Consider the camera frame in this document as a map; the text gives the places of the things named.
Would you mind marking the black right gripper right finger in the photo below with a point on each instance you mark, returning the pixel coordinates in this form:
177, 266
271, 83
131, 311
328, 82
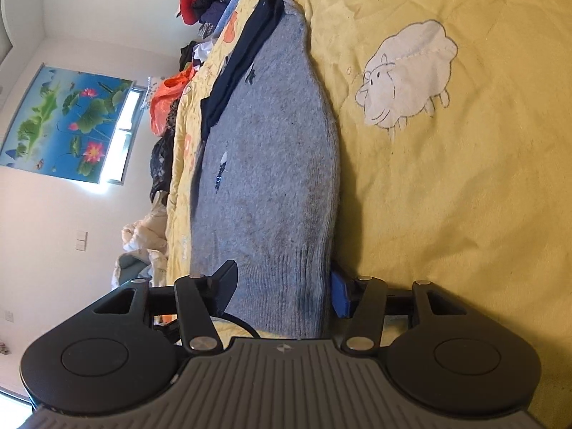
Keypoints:
441, 353

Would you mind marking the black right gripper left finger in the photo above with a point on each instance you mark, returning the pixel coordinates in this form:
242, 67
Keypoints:
125, 348

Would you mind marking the grey and navy knit sweater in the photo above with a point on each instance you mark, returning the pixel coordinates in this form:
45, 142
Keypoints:
265, 190

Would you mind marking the cream white garment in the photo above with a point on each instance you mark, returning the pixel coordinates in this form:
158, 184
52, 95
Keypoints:
145, 247

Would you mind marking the dark floral garment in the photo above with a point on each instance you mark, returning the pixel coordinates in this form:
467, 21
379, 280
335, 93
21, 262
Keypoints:
161, 164

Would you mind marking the lotus painting window blind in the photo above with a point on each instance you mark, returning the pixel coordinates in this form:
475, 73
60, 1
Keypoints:
74, 125

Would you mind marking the orange plastic bag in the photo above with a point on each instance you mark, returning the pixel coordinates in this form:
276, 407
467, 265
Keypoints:
166, 93

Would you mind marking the yellow patterned bed quilt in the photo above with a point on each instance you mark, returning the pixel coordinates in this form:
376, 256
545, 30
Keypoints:
473, 191

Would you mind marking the white wall switch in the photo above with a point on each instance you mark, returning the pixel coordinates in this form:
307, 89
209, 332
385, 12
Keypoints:
81, 241

